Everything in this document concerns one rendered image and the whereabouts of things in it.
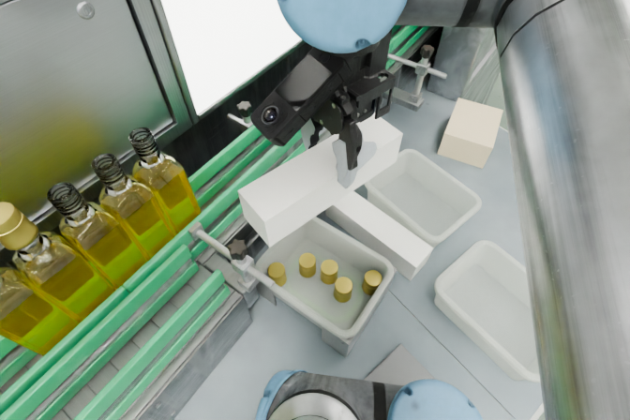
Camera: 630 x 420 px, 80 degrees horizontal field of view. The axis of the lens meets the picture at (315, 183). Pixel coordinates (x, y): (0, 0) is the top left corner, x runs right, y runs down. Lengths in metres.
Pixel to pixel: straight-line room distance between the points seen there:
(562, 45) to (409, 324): 0.66
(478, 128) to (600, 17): 0.87
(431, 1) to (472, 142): 0.79
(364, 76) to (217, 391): 0.58
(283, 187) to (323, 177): 0.05
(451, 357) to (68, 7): 0.81
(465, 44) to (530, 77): 0.96
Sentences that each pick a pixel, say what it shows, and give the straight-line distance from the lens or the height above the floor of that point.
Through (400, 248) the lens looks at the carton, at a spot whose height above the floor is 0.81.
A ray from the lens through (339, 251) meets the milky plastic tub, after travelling 0.79.
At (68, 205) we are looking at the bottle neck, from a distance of 0.52.
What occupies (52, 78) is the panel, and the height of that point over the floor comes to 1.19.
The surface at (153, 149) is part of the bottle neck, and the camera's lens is 0.55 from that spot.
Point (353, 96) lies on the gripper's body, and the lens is 0.42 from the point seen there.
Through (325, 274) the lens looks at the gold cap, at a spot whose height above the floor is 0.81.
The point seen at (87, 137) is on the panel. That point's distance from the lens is 0.67.
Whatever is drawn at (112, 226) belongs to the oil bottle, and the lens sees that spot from 0.56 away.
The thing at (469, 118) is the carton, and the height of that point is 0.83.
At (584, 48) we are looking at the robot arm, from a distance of 0.19.
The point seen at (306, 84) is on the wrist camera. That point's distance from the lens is 0.40.
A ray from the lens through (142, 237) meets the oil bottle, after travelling 0.60.
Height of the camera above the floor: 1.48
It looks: 51 degrees down
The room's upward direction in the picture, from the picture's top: straight up
